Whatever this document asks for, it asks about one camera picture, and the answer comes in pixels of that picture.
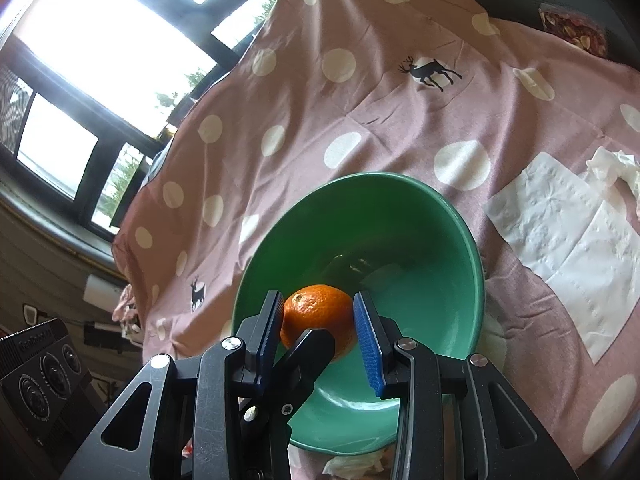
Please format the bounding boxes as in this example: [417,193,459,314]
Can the red patterned snack packet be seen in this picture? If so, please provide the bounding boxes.
[539,4,608,58]

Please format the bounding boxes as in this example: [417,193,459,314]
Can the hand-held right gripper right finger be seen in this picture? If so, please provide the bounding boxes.
[352,291,581,480]

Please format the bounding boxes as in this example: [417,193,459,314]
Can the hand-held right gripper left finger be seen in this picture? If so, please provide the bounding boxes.
[60,289,336,480]

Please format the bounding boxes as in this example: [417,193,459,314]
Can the crumpled white tissue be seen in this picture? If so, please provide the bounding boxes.
[585,147,640,201]
[322,447,398,478]

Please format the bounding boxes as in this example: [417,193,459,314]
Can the black framed window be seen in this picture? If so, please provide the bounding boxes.
[0,0,296,241]

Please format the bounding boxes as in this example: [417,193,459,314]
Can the flat white paper napkin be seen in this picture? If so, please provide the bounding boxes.
[485,152,640,366]

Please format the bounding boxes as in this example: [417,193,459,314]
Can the pink polka dot deer cloth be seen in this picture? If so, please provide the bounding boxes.
[111,0,640,480]

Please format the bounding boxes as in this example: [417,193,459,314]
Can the black device with round dials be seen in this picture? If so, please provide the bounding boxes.
[0,317,101,480]

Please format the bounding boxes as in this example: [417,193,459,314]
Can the orange mandarin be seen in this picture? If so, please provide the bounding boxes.
[281,284,358,363]

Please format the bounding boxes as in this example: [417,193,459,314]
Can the green bowl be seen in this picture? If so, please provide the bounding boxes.
[232,172,487,457]

